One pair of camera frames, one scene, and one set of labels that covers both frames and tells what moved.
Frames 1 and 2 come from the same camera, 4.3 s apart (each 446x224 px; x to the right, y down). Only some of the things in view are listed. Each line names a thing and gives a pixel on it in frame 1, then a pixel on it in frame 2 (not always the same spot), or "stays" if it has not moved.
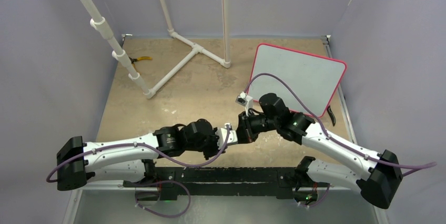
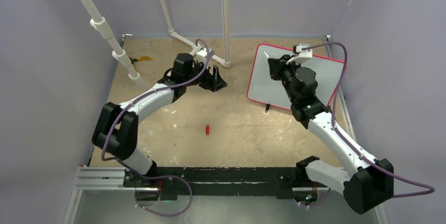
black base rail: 172,181 stays
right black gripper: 245,133 → 278,65
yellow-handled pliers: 139,58 stays
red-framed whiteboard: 316,80 stays
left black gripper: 215,149 → 213,82
